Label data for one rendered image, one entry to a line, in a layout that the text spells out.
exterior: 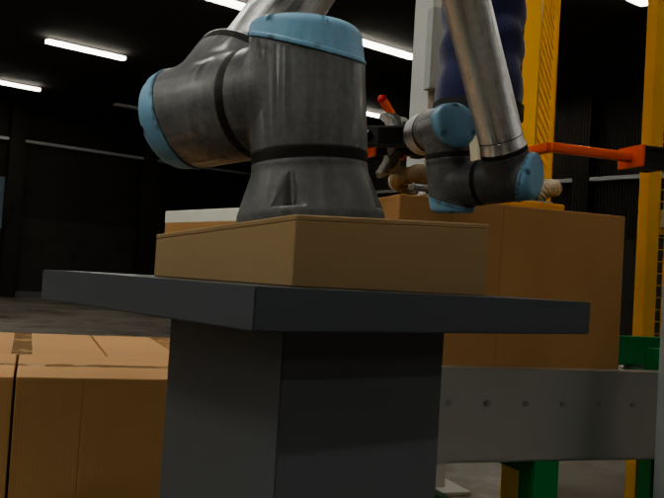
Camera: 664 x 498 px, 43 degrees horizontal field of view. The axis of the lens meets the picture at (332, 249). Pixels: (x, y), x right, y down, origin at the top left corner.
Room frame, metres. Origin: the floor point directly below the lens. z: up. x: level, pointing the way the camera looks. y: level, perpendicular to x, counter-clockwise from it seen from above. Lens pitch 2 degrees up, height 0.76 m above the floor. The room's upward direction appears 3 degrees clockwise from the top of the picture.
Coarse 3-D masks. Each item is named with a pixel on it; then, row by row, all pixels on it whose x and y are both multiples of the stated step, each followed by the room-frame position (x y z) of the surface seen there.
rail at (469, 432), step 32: (448, 384) 1.70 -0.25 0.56; (480, 384) 1.73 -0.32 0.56; (512, 384) 1.75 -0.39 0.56; (544, 384) 1.78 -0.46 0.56; (576, 384) 1.80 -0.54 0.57; (608, 384) 1.83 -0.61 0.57; (640, 384) 1.86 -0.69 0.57; (448, 416) 1.70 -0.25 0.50; (480, 416) 1.73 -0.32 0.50; (512, 416) 1.75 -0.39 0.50; (544, 416) 1.78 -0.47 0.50; (576, 416) 1.80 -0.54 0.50; (608, 416) 1.83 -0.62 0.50; (640, 416) 1.86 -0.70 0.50; (448, 448) 1.70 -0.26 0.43; (480, 448) 1.73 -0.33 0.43; (512, 448) 1.75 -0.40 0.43; (544, 448) 1.78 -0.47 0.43; (576, 448) 1.81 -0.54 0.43; (608, 448) 1.83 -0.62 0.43; (640, 448) 1.86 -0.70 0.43
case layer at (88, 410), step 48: (0, 336) 2.36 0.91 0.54; (48, 336) 2.45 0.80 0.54; (96, 336) 2.54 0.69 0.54; (0, 384) 1.56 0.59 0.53; (48, 384) 1.59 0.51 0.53; (96, 384) 1.62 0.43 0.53; (144, 384) 1.65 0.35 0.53; (0, 432) 1.57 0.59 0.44; (48, 432) 1.59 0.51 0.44; (96, 432) 1.62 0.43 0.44; (144, 432) 1.65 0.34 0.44; (0, 480) 1.57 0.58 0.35; (48, 480) 1.60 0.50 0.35; (96, 480) 1.62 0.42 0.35; (144, 480) 1.65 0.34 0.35
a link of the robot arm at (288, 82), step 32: (256, 32) 1.04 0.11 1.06; (288, 32) 1.01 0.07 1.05; (320, 32) 1.01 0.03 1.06; (352, 32) 1.04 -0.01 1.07; (224, 64) 1.09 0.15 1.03; (256, 64) 1.04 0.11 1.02; (288, 64) 1.01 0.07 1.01; (320, 64) 1.01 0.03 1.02; (352, 64) 1.04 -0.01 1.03; (224, 96) 1.07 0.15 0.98; (256, 96) 1.04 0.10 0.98; (288, 96) 1.01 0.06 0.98; (320, 96) 1.01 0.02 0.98; (352, 96) 1.03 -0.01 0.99; (224, 128) 1.09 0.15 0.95; (256, 128) 1.04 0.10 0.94; (288, 128) 1.01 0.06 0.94; (320, 128) 1.01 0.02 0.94; (352, 128) 1.03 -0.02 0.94
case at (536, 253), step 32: (512, 224) 1.92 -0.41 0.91; (544, 224) 1.95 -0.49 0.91; (576, 224) 1.98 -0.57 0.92; (608, 224) 2.01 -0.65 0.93; (512, 256) 1.92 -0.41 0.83; (544, 256) 1.95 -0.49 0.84; (576, 256) 1.98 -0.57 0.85; (608, 256) 2.02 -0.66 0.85; (512, 288) 1.93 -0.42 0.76; (544, 288) 1.96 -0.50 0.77; (576, 288) 1.99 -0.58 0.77; (608, 288) 2.02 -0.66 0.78; (608, 320) 2.02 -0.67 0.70; (448, 352) 1.87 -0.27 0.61; (480, 352) 1.90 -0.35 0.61; (512, 352) 1.93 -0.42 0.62; (544, 352) 1.96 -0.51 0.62; (576, 352) 1.99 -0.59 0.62; (608, 352) 2.02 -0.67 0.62
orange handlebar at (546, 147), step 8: (536, 144) 1.91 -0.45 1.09; (544, 144) 1.87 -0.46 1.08; (552, 144) 1.86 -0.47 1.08; (560, 144) 1.87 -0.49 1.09; (568, 144) 1.88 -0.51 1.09; (536, 152) 1.91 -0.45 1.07; (544, 152) 1.88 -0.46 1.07; (552, 152) 1.88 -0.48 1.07; (560, 152) 1.87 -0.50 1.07; (568, 152) 1.88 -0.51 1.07; (576, 152) 1.88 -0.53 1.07; (584, 152) 1.89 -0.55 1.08; (592, 152) 1.90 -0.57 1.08; (600, 152) 1.90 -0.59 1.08; (608, 152) 1.91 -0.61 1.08; (616, 152) 1.92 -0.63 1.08; (624, 152) 1.93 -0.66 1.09; (616, 160) 1.94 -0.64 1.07; (624, 160) 1.93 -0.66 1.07
